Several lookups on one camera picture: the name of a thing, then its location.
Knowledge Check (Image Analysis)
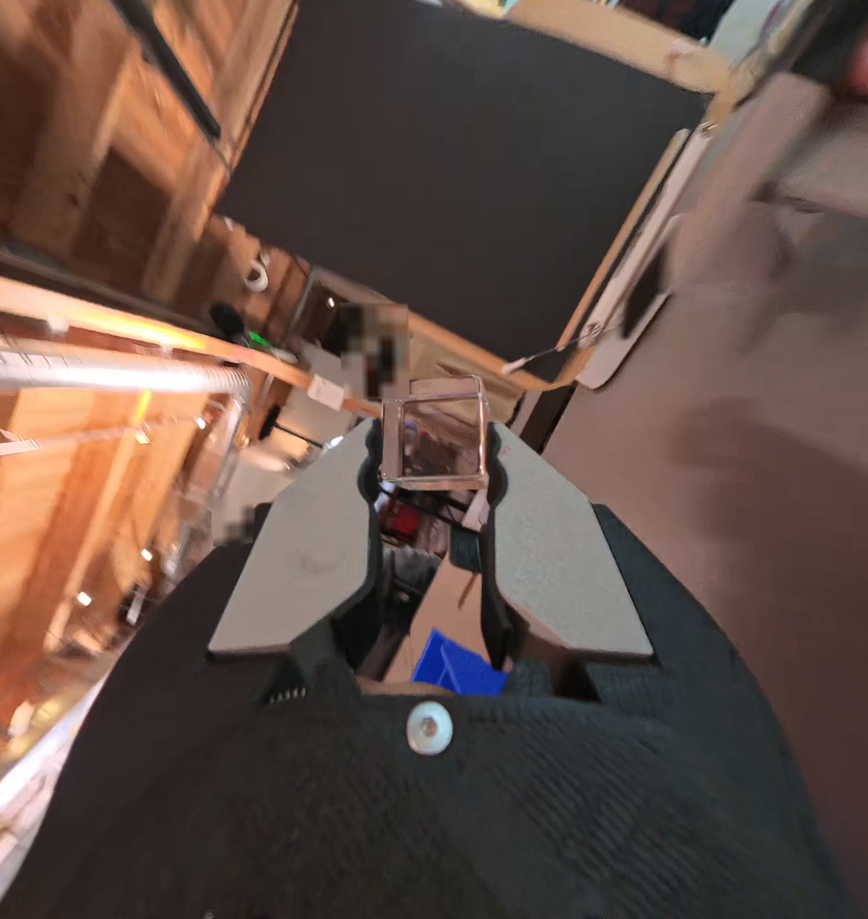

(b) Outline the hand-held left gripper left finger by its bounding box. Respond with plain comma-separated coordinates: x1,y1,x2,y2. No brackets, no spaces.
207,418,386,669

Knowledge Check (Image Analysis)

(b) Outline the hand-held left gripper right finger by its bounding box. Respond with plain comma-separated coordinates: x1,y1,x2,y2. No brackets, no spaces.
479,422,656,672

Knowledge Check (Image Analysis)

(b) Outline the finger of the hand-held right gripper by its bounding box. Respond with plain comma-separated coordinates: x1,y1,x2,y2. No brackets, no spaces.
666,72,831,284

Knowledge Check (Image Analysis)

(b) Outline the blue plastic bin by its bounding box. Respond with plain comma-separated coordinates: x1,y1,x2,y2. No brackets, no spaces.
411,628,510,696

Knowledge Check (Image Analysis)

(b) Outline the large clear cube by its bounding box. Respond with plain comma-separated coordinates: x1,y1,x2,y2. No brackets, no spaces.
378,375,491,493

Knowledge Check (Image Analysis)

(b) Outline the long ceiling light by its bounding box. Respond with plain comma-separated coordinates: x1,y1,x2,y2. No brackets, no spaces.
0,269,212,353

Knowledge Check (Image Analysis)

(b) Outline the black panel with wooden rim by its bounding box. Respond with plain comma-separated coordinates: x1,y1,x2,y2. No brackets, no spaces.
215,0,736,392

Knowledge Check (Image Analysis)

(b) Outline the steel wire with white cap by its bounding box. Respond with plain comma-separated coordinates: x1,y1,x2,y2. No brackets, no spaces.
502,325,603,374

